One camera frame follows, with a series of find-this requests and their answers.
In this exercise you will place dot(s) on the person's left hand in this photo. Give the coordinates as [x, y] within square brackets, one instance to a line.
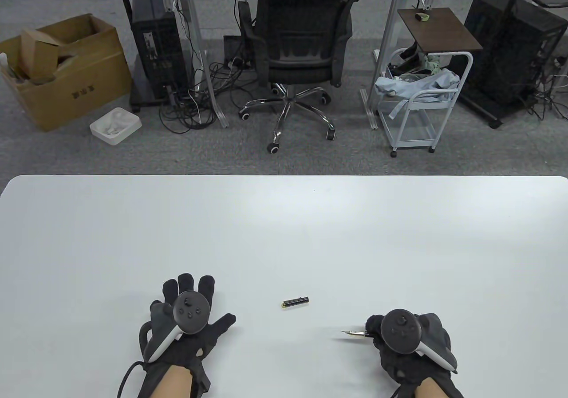
[208, 340]

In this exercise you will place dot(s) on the person's right hand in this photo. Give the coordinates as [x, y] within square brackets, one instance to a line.
[399, 367]

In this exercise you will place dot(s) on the black gold fountain pen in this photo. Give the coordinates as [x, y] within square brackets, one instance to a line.
[355, 333]

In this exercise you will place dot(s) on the black fountain pen cap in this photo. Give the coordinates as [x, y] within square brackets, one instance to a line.
[296, 302]

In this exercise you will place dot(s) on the person's left forearm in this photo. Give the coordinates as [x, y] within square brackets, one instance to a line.
[175, 382]

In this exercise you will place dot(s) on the person's right forearm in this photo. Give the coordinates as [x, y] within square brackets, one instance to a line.
[428, 389]

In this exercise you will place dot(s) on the grey white left hand controller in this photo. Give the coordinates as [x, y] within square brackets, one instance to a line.
[191, 311]

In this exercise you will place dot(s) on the grey white hand controller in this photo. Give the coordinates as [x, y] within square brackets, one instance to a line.
[399, 331]
[191, 311]

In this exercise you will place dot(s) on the grey white right hand controller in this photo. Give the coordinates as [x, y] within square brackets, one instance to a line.
[399, 331]

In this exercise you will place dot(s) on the white plastic tray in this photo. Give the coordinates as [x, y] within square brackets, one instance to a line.
[115, 125]

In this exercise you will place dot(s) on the white rolling cart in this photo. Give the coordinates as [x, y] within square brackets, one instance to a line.
[410, 129]

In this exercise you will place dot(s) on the brown cardboard box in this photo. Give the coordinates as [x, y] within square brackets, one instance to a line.
[80, 92]

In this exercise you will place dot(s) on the light blue cloth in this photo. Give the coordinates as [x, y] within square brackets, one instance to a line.
[421, 85]

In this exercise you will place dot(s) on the small black box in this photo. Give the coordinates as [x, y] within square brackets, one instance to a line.
[230, 49]

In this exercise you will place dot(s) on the black device in cart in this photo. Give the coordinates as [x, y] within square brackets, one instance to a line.
[406, 61]

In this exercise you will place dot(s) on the black mesh office chair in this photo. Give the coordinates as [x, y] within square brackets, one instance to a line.
[301, 29]

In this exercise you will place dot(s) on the large black computer tower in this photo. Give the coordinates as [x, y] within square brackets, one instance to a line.
[506, 47]

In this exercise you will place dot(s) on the dark brown side table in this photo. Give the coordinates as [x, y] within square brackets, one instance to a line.
[439, 29]

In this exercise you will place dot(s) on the small green object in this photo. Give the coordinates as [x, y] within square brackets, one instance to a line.
[422, 17]

